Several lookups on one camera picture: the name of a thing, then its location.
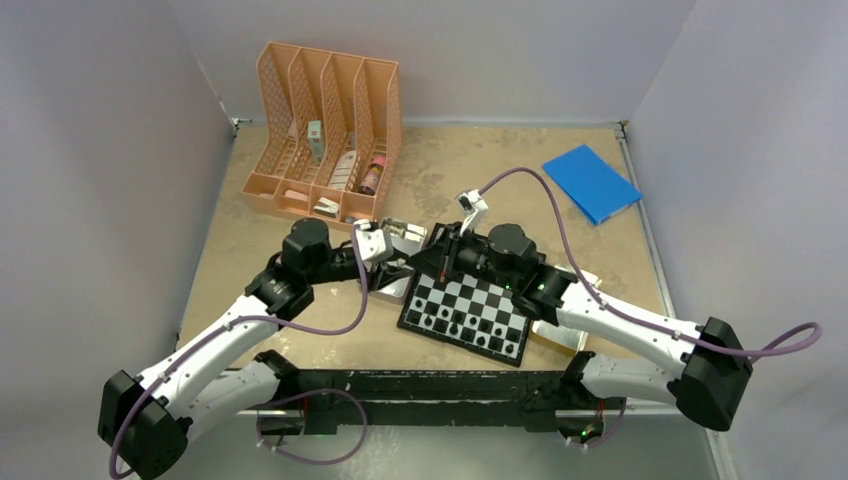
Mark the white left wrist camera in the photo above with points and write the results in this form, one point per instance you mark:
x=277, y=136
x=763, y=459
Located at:
x=371, y=242

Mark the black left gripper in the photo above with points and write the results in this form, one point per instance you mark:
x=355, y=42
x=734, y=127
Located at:
x=379, y=274

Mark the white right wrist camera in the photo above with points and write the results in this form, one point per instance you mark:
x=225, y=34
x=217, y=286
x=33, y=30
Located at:
x=474, y=208

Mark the black white chess board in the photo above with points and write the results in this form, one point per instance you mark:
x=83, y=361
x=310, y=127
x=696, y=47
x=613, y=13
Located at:
x=468, y=313

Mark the pink capped small bottle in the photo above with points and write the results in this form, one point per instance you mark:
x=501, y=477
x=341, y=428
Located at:
x=371, y=179

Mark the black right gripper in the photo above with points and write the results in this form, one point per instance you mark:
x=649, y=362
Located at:
x=442, y=257

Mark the blue notebook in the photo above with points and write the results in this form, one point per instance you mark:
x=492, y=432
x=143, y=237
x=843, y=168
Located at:
x=598, y=190

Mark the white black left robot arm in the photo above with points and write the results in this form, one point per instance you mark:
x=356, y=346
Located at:
x=149, y=419

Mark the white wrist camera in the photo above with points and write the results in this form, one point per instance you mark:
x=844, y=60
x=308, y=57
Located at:
x=474, y=208
x=371, y=242

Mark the orange plastic file organizer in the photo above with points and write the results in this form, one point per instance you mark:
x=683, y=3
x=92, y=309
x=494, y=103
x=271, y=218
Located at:
x=358, y=100

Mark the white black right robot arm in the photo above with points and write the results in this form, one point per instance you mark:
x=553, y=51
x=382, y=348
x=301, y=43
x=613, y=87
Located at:
x=676, y=362

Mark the pink metal tin box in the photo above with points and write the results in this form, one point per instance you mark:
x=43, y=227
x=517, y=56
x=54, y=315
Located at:
x=406, y=238

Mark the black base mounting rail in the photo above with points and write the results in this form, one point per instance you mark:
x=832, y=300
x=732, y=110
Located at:
x=537, y=401

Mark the green white small box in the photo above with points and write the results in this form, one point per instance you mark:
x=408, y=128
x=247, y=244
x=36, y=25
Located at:
x=315, y=140

